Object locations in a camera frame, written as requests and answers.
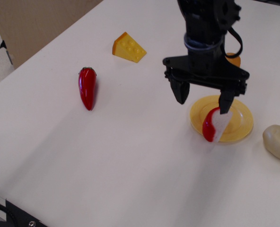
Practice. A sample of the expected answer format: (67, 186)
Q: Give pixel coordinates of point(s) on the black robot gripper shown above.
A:
(205, 65)

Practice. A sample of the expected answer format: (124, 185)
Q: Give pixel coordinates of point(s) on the red and white toy sushi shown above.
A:
(215, 124)

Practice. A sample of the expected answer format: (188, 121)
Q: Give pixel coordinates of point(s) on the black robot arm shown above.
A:
(207, 21)

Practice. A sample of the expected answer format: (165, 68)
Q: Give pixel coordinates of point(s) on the yellow plastic plate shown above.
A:
(240, 125)

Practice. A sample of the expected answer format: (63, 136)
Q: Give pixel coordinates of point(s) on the brown toy chicken drumstick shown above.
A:
(236, 61)

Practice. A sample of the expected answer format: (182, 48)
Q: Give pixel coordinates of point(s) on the beige toy potato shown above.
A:
(271, 140)

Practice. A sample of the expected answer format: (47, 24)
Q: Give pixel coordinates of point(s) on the yellow toy cheese wedge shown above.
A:
(127, 48)

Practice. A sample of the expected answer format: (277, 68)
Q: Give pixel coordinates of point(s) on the red toy chili pepper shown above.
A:
(87, 85)

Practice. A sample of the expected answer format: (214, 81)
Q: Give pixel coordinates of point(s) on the brown cardboard panel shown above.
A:
(27, 26)

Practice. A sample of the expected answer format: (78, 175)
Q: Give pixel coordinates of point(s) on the black corner bracket with screw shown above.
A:
(23, 218)

